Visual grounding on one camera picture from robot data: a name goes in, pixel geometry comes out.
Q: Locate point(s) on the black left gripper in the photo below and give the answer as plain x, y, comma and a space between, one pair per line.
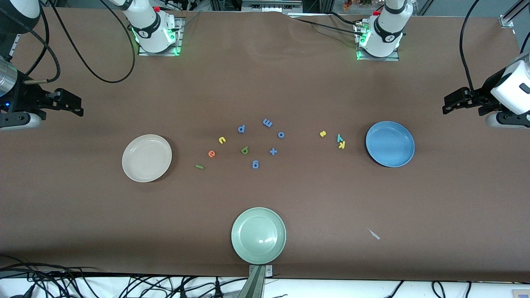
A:
483, 99

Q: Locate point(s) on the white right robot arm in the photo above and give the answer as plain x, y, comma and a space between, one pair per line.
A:
151, 29

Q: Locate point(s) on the blue foam letter m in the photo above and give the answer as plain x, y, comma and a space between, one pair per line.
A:
267, 123

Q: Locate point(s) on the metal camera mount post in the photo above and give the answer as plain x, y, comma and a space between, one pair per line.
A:
253, 285

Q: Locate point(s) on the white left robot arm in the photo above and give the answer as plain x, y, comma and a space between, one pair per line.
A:
385, 29

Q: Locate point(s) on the white paper scrap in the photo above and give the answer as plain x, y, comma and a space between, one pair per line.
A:
374, 235

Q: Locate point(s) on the beige round plate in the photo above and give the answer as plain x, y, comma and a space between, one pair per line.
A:
147, 159

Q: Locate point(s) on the blue round plate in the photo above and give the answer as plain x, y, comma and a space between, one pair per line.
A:
389, 145

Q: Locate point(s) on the green round plate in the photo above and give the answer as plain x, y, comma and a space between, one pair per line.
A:
258, 236

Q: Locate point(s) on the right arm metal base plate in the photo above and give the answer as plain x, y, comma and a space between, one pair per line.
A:
179, 37

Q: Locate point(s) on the aluminium table rail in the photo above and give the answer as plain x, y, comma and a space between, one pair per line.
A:
15, 43

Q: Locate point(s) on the brown table cover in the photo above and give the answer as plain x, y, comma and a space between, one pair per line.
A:
265, 82

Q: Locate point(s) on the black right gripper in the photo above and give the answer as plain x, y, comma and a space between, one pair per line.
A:
25, 100

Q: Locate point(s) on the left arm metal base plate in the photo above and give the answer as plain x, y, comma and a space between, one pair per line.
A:
379, 58

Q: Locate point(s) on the blue foam letter g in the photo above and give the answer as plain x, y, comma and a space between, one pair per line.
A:
253, 164

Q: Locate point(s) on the silver metal box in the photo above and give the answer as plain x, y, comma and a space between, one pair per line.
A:
271, 6

